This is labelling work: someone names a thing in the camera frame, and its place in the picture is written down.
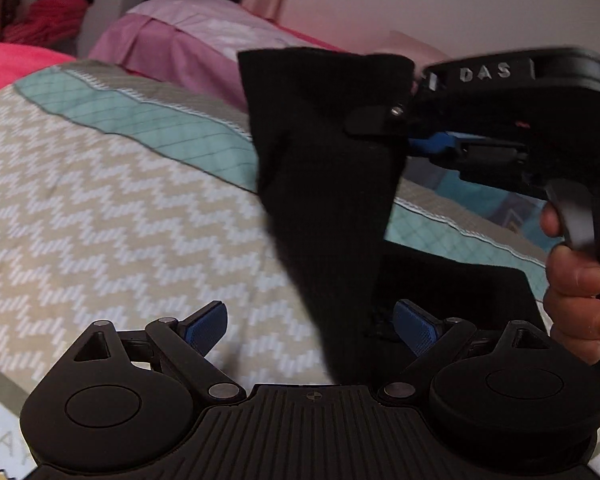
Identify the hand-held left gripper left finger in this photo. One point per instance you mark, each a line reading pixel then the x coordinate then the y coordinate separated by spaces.
pixel 207 325

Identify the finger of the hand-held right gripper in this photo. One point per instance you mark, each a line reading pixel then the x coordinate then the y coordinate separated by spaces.
pixel 432 144
pixel 370 120

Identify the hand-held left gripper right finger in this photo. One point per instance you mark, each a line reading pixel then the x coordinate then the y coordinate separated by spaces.
pixel 415 327

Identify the black pants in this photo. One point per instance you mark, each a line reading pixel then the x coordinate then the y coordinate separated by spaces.
pixel 320 160

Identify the person's right hand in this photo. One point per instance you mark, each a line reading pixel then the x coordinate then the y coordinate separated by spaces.
pixel 575 285

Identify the grey teal striped pillow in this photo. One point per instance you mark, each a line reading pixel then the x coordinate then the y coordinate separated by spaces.
pixel 485 205

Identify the peach pillow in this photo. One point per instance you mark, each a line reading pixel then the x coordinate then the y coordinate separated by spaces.
pixel 420 47

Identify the red bedsheet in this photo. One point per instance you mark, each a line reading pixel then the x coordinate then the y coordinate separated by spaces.
pixel 320 40

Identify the zigzag teal grey quilt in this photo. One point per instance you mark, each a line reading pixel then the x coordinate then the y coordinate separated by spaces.
pixel 105 235

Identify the pink pillow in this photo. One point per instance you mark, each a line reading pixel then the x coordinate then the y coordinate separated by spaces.
pixel 180 35

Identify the coral pink blanket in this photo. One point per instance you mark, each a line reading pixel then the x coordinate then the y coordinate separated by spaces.
pixel 10 65

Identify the red cloth pile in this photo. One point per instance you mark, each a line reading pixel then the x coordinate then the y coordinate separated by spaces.
pixel 50 15

